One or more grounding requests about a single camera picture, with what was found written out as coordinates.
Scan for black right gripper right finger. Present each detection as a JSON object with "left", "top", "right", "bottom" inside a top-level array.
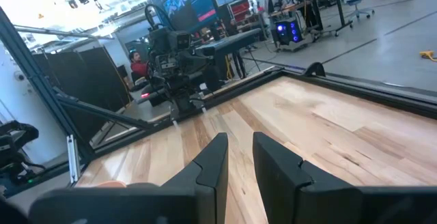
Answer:
[{"left": 252, "top": 131, "right": 363, "bottom": 224}]

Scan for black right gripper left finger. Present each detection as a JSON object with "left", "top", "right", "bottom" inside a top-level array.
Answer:
[{"left": 159, "top": 132, "right": 229, "bottom": 224}]

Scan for peach bowl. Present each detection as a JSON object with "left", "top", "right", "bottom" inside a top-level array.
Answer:
[{"left": 96, "top": 180, "right": 128, "bottom": 188}]

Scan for person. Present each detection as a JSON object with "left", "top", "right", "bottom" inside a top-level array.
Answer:
[
  {"left": 262, "top": 0, "right": 285, "bottom": 16},
  {"left": 127, "top": 50, "right": 150, "bottom": 79}
]

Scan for black bench table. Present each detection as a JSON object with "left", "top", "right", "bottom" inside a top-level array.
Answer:
[{"left": 195, "top": 27, "right": 263, "bottom": 82}]

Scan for black partition panels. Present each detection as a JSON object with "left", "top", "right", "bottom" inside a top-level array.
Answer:
[{"left": 31, "top": 45, "right": 133, "bottom": 140}]

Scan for red cabinet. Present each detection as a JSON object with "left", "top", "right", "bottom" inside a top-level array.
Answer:
[{"left": 229, "top": 0, "right": 253, "bottom": 24}]

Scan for white humanoid figure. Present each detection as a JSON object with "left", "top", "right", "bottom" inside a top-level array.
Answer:
[{"left": 246, "top": 0, "right": 259, "bottom": 16}]

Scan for computer tower with blue lights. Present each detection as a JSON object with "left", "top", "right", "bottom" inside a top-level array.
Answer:
[{"left": 274, "top": 16, "right": 304, "bottom": 50}]

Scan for silver aluminium extrusion piece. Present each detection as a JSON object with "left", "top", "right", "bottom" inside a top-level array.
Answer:
[{"left": 66, "top": 134, "right": 82, "bottom": 184}]

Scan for black standing desk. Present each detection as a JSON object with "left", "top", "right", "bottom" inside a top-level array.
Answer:
[{"left": 299, "top": 0, "right": 355, "bottom": 38}]

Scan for yellow floor object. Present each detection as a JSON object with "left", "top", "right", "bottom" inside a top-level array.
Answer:
[{"left": 419, "top": 49, "right": 437, "bottom": 63}]

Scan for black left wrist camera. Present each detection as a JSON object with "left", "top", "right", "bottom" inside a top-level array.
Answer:
[{"left": 175, "top": 29, "right": 193, "bottom": 51}]

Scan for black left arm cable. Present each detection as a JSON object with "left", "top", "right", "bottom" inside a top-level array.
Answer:
[{"left": 143, "top": 3, "right": 172, "bottom": 31}]

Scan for large wall display screen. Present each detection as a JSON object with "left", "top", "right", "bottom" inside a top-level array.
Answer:
[{"left": 143, "top": 0, "right": 220, "bottom": 34}]

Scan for black arched mount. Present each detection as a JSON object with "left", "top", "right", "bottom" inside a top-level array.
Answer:
[{"left": 301, "top": 61, "right": 327, "bottom": 79}]

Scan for black aluminium rig frame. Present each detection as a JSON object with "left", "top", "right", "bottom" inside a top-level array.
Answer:
[{"left": 0, "top": 7, "right": 153, "bottom": 165}]

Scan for black device with cables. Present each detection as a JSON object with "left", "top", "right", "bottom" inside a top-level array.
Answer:
[{"left": 0, "top": 120, "right": 47, "bottom": 186}]

